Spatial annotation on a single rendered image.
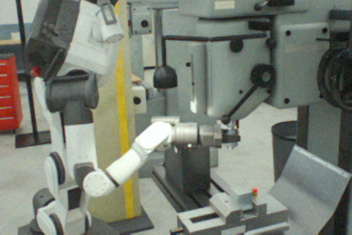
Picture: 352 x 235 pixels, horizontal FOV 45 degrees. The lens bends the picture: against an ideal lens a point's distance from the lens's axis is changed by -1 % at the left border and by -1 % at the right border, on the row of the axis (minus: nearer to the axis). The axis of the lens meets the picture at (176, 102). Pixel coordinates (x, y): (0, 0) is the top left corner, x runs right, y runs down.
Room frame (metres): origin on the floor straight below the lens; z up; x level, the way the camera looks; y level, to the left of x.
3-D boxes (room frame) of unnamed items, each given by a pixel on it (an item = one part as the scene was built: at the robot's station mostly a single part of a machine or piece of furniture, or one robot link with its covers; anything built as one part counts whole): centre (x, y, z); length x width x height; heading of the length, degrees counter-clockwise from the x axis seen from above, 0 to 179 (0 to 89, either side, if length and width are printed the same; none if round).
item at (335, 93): (1.22, -0.49, 1.45); 0.18 x 0.16 x 0.21; 109
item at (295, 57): (1.38, -0.36, 1.47); 0.24 x 0.19 x 0.26; 19
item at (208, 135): (1.32, -0.08, 1.24); 0.13 x 0.12 x 0.10; 176
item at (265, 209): (1.24, -0.17, 0.99); 0.35 x 0.15 x 0.11; 109
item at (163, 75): (1.22, 0.03, 1.47); 0.07 x 0.07 x 0.06
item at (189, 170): (1.64, -0.03, 1.04); 0.22 x 0.12 x 0.20; 19
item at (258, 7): (1.21, -0.28, 1.66); 0.12 x 0.04 x 0.04; 109
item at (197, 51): (1.28, -0.07, 1.44); 0.04 x 0.04 x 0.21; 19
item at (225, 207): (1.23, -0.14, 1.03); 0.12 x 0.06 x 0.04; 19
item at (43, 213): (1.81, 0.56, 0.68); 0.21 x 0.20 x 0.13; 37
